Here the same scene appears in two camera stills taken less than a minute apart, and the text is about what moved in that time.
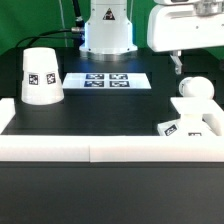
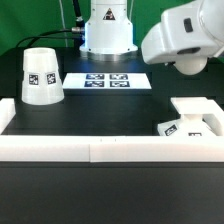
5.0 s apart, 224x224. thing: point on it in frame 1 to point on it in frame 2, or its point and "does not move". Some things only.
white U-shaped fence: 206,148 does not move
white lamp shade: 41,81 does not move
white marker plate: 106,80 does not move
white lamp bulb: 196,86 to 192,66
